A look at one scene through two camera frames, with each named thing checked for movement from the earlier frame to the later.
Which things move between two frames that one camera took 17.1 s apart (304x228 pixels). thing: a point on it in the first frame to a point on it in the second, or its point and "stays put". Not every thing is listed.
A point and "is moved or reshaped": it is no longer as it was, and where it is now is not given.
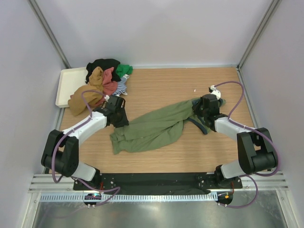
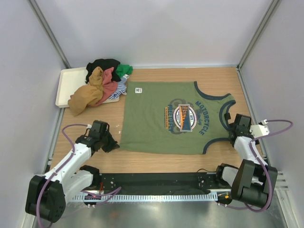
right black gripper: x=195 y=108 to x=232 y=125
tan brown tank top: x=83 y=96 stays put
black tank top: x=104 y=64 stays put
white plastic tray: x=69 y=79 stays put
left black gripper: x=124 y=121 to x=113 y=144
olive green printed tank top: x=151 y=130 is moved or reshaped
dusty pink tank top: x=110 y=86 stays put
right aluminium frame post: x=273 y=5 stays put
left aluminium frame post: x=39 y=12 stays put
